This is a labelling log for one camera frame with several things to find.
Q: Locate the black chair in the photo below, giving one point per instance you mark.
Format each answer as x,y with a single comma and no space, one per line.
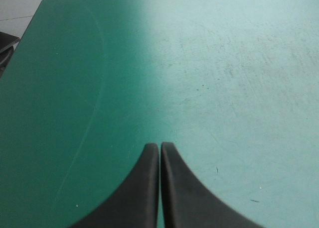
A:
6,51

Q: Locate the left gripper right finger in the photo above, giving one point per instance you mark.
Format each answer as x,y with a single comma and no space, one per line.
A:
182,200

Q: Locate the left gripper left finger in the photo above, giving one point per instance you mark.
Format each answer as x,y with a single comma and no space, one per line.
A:
139,198

